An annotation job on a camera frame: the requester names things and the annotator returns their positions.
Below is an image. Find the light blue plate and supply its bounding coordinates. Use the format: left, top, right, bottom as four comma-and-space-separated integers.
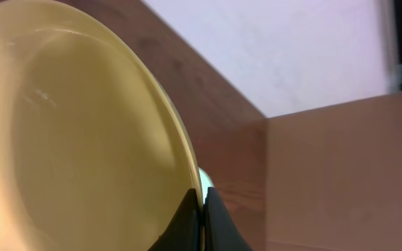
198, 167, 214, 201

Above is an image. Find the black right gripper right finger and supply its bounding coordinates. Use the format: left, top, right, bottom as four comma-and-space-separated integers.
204, 187, 252, 251

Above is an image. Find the yellow plate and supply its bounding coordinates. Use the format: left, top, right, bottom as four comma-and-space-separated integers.
0, 1, 202, 250

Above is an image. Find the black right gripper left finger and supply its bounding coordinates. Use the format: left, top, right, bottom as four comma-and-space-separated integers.
149, 188, 201, 251

